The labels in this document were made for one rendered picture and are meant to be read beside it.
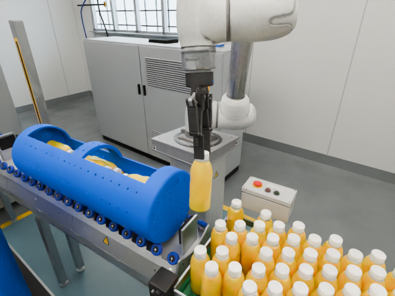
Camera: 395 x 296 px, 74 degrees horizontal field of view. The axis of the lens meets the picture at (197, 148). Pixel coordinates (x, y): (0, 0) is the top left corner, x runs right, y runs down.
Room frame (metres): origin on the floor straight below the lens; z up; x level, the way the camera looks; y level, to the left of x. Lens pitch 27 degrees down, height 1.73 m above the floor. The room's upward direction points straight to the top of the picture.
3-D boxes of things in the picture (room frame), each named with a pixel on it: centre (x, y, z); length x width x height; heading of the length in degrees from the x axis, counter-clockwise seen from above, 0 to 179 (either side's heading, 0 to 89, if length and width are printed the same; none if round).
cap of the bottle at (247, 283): (0.45, -0.14, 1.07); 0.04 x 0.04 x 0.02
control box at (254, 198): (0.87, -0.29, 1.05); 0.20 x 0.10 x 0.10; 58
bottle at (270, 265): (0.57, -0.21, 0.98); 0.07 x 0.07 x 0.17
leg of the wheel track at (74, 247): (1.34, 0.89, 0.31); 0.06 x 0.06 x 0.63; 58
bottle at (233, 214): (0.81, -0.15, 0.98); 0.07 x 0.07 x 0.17
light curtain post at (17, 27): (1.80, 1.13, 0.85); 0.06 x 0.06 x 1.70; 58
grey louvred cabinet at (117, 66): (3.21, 0.49, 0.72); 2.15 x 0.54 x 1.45; 53
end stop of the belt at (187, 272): (0.69, -0.03, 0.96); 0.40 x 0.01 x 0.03; 148
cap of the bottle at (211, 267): (0.52, -0.04, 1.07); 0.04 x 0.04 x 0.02
